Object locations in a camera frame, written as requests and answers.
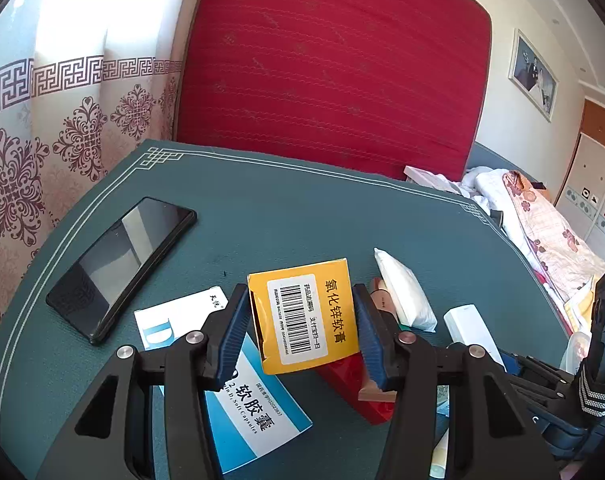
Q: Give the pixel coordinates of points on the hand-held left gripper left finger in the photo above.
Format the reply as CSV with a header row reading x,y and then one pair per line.
x,y
232,332

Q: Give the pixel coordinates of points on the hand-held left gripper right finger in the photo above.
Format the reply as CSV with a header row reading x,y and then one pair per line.
x,y
370,340

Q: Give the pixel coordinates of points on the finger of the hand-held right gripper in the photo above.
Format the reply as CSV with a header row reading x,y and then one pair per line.
x,y
547,402
547,366

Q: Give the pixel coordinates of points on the brown tube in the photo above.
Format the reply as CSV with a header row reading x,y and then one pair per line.
x,y
385,302

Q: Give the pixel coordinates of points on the red toy brick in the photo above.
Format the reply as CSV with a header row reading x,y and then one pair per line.
x,y
342,382

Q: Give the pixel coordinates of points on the white tissue pack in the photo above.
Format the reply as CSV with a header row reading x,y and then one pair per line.
x,y
407,295

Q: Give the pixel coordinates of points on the yellow medicine box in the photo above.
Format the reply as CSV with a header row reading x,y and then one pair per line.
x,y
302,320

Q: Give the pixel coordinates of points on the blue and white medicine box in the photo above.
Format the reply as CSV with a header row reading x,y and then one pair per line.
x,y
262,410

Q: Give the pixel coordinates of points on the white rectangular box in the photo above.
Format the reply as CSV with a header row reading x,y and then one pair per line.
x,y
465,327

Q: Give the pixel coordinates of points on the pale yellow cream tube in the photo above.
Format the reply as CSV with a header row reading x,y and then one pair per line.
x,y
440,455

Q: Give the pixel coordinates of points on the black smartphone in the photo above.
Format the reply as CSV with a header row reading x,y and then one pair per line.
x,y
117,265

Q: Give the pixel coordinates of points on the teal desktop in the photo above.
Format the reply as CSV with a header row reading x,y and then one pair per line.
x,y
282,210

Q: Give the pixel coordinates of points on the floral checked quilt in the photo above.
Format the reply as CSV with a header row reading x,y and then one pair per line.
x,y
547,230

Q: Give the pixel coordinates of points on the white and brown wardrobe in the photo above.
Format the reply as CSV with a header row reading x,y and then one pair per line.
x,y
592,180

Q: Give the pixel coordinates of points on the white bedside table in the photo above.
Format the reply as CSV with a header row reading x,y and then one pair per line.
x,y
432,177

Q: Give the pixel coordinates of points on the red upright mattress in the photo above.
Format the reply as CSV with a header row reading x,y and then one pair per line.
x,y
332,60

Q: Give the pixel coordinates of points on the patterned beige curtain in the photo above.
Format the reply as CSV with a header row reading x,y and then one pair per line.
x,y
57,110

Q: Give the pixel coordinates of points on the framed wall photo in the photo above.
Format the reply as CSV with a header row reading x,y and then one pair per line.
x,y
532,75

